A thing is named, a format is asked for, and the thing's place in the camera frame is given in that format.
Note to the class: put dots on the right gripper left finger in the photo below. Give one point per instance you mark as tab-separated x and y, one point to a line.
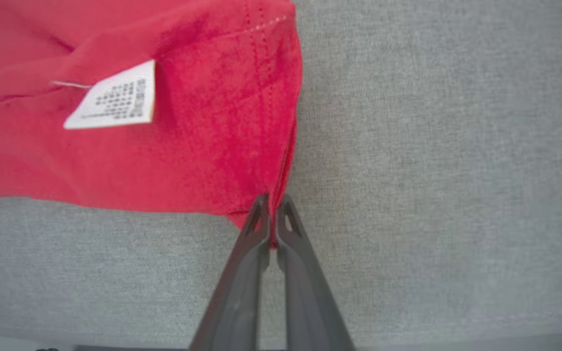
234	302

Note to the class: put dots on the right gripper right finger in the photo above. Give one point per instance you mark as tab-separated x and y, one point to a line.
310	312

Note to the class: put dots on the red white basketball jersey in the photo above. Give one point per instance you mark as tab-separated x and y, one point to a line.
139	156

